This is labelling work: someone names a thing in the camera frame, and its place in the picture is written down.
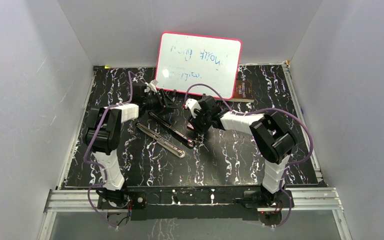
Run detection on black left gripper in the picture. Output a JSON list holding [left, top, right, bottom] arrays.
[[143, 89, 179, 116]]

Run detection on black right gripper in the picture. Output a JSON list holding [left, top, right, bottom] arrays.
[[187, 107, 211, 136]]

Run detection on red white staple box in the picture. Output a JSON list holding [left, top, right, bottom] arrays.
[[186, 122, 198, 133]]

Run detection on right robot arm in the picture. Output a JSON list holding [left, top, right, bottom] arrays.
[[183, 96, 298, 207]]

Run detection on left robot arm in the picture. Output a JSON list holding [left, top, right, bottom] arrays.
[[84, 83, 178, 208]]

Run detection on pink framed whiteboard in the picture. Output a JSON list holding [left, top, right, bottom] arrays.
[[155, 32, 242, 100]]

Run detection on brown Three Days book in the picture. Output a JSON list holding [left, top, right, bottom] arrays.
[[230, 80, 255, 103]]

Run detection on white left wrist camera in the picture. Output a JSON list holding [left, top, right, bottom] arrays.
[[144, 79, 158, 93]]

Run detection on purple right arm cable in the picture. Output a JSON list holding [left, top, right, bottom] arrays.
[[184, 82, 315, 229]]

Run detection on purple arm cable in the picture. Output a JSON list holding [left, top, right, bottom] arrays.
[[184, 82, 315, 229], [82, 70, 147, 229]]

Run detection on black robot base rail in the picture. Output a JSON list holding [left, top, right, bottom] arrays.
[[99, 185, 294, 222]]

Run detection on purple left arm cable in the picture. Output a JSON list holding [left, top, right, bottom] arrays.
[[82, 70, 147, 229]]

